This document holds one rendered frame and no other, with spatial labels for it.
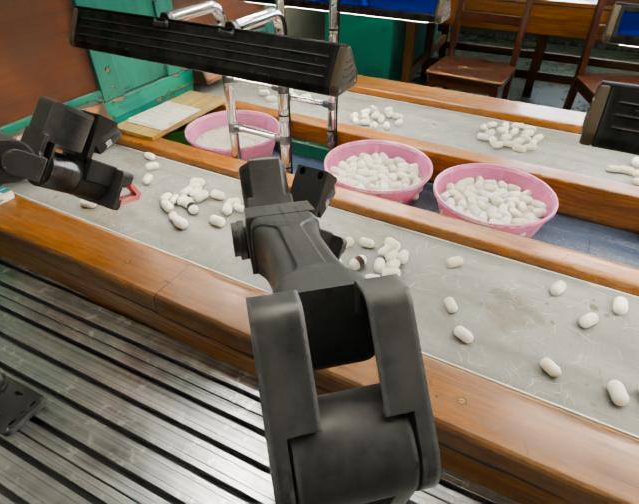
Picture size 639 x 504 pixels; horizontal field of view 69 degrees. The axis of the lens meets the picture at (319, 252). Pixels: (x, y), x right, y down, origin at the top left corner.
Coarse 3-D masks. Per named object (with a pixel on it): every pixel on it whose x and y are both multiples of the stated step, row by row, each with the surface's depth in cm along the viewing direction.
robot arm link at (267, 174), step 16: (256, 160) 52; (272, 160) 52; (240, 176) 55; (256, 176) 52; (272, 176) 52; (256, 192) 51; (272, 192) 52; (288, 192) 55; (240, 224) 46; (240, 240) 45
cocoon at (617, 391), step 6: (612, 384) 65; (618, 384) 64; (612, 390) 64; (618, 390) 64; (624, 390) 64; (612, 396) 64; (618, 396) 63; (624, 396) 63; (618, 402) 63; (624, 402) 63
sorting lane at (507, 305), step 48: (48, 192) 108; (144, 192) 108; (240, 192) 108; (144, 240) 94; (192, 240) 94; (432, 240) 94; (432, 288) 83; (480, 288) 83; (528, 288) 83; (576, 288) 83; (432, 336) 74; (480, 336) 74; (528, 336) 74; (576, 336) 74; (624, 336) 74; (528, 384) 67; (576, 384) 67; (624, 384) 67; (624, 432) 61
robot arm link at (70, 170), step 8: (48, 144) 67; (56, 144) 67; (48, 152) 67; (56, 152) 69; (72, 152) 69; (48, 160) 67; (56, 160) 67; (64, 160) 69; (72, 160) 70; (48, 168) 67; (56, 168) 67; (64, 168) 68; (72, 168) 70; (80, 168) 71; (48, 176) 67; (56, 176) 67; (64, 176) 68; (72, 176) 70; (80, 176) 71; (32, 184) 68; (40, 184) 67; (48, 184) 68; (56, 184) 68; (64, 184) 69; (72, 184) 70; (64, 192) 71
